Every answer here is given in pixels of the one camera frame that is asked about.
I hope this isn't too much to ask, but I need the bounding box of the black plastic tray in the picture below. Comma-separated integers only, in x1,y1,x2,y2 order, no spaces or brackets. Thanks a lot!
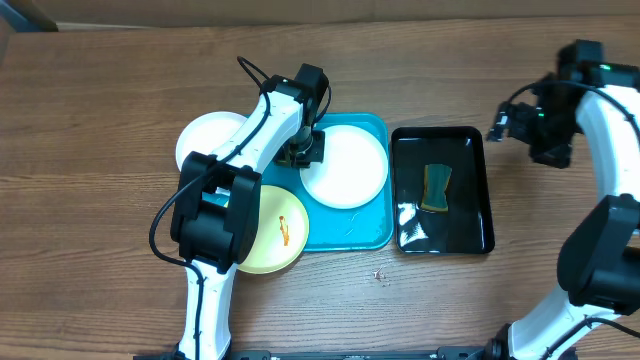
390,126,495,255

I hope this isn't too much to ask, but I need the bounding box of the dark object at corner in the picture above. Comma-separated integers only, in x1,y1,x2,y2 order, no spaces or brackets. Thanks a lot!
1,0,58,32

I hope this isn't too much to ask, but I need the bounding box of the green yellow sponge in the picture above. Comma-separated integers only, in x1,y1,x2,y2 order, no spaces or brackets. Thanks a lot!
420,164,452,213

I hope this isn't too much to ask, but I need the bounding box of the yellow plate with sauce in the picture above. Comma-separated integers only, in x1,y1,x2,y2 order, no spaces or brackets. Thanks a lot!
238,185,310,275

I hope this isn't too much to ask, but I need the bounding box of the clean white plate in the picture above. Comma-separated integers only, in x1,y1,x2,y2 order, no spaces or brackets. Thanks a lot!
175,111,246,171

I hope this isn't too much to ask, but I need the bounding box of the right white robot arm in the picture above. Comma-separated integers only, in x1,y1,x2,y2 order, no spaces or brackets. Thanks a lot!
472,60,639,359

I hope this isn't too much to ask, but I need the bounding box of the white plate with sauce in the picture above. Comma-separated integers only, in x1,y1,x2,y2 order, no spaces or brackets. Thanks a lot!
300,125,389,209

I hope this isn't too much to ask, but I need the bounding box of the teal plastic tray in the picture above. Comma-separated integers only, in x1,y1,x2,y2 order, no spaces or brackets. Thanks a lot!
262,113,394,252

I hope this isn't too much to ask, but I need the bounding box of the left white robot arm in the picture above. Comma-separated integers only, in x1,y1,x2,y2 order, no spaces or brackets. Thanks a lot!
170,70,329,359

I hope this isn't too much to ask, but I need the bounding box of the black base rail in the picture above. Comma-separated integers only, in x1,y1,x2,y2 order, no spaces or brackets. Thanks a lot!
132,345,511,360

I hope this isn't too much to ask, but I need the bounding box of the small debris on table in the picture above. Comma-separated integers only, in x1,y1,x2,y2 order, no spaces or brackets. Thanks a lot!
372,267,390,287

